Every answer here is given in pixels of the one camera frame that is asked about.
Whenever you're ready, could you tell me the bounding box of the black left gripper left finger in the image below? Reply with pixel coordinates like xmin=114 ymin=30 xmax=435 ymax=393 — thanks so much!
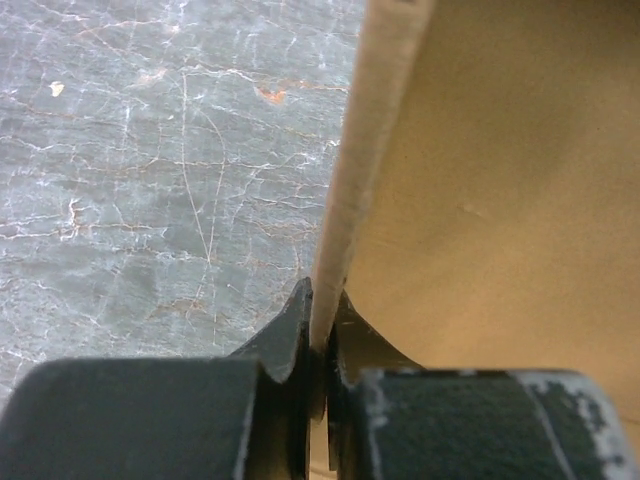
xmin=1 ymin=280 xmax=312 ymax=479

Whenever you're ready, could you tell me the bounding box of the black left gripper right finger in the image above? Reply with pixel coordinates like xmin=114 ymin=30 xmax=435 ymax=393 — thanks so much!
xmin=327 ymin=298 xmax=633 ymax=479

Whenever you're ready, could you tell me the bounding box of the cardboard sheet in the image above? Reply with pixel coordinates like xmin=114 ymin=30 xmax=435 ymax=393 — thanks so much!
xmin=311 ymin=1 xmax=639 ymax=479

